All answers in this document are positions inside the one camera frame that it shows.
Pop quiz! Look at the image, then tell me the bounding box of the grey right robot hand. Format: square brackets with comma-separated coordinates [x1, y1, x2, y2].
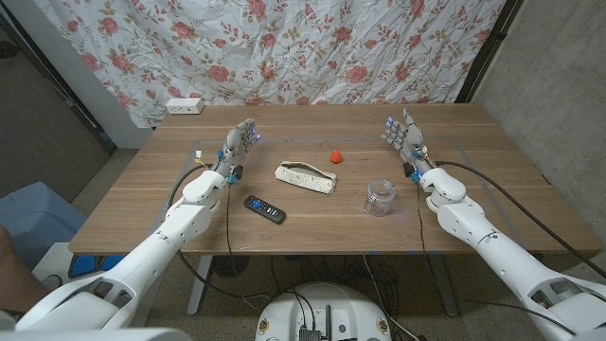
[381, 108, 437, 184]

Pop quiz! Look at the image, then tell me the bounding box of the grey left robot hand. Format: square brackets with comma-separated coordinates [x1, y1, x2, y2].
[211, 117, 261, 185]

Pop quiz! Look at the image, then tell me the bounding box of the cream dotted pen bag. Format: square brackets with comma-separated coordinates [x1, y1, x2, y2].
[275, 160, 338, 196]

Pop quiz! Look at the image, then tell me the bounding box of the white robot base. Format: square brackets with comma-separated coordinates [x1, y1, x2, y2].
[255, 282, 393, 341]

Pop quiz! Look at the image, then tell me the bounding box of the person's forearm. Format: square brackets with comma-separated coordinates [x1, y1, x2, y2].
[0, 225, 39, 314]

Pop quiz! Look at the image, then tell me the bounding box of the clear plastic cup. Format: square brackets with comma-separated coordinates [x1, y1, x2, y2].
[363, 178, 397, 218]

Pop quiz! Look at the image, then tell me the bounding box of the black TV remote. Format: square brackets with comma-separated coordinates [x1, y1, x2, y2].
[243, 194, 287, 225]

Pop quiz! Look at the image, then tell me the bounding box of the white power strip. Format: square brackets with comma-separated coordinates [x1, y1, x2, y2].
[165, 97, 205, 116]

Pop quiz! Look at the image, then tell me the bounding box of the black round floor disc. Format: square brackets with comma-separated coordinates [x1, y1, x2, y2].
[211, 255, 251, 278]

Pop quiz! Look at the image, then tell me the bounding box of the floral fabric backdrop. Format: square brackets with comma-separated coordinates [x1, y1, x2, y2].
[32, 0, 507, 129]

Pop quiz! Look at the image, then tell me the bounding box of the black stand pole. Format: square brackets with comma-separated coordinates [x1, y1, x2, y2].
[454, 0, 525, 104]

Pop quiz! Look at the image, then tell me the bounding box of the white table leg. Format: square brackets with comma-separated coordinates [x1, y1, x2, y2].
[187, 255, 214, 316]

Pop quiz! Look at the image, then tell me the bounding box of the grey table leg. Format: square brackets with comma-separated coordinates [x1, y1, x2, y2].
[428, 254, 460, 317]

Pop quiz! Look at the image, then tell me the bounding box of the blue floor pad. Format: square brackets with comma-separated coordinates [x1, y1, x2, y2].
[68, 254, 125, 279]

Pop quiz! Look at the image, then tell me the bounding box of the blue plastic bin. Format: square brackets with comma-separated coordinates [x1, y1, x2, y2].
[0, 181, 88, 271]

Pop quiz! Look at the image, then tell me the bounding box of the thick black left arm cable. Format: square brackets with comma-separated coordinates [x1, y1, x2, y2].
[166, 163, 274, 304]

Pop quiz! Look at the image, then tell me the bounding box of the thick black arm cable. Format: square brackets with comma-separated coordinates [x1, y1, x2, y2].
[166, 163, 274, 304]
[435, 160, 606, 280]

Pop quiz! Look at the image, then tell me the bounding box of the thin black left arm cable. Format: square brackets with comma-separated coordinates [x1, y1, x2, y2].
[224, 182, 241, 266]

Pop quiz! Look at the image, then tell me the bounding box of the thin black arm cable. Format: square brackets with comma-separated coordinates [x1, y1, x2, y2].
[224, 182, 241, 266]
[415, 182, 577, 336]

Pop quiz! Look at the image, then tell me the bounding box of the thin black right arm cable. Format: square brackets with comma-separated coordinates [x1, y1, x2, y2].
[415, 182, 577, 336]

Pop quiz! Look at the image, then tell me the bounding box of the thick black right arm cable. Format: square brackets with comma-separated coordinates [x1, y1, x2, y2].
[435, 160, 606, 280]

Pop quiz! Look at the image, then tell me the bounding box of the white floor cable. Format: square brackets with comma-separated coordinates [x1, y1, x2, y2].
[362, 255, 420, 341]

